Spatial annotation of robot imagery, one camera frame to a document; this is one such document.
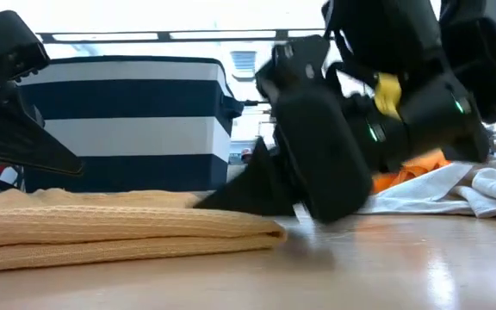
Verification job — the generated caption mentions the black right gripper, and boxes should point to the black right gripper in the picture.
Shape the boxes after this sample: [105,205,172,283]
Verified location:
[193,34,375,225]

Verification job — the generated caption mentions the navy white striped fabric bin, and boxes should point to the navy white striped fabric bin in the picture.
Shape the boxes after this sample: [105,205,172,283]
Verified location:
[17,54,245,194]

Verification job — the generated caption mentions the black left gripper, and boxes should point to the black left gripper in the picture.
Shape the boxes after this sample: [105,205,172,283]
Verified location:
[0,10,85,177]

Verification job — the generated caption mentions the bright orange cloth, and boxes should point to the bright orange cloth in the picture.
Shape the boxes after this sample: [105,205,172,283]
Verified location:
[370,148,451,195]

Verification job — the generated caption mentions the yellow cable tag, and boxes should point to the yellow cable tag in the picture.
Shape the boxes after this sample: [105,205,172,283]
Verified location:
[375,72,403,121]

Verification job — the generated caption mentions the white towel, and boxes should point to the white towel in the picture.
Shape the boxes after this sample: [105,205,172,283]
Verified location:
[357,152,496,219]

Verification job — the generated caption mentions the grey ceiling air vent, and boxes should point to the grey ceiling air vent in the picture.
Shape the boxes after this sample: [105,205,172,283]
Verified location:
[230,50,257,82]

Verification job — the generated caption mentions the pale orange waffle towel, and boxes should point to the pale orange waffle towel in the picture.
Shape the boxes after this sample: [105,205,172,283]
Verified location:
[0,188,288,274]

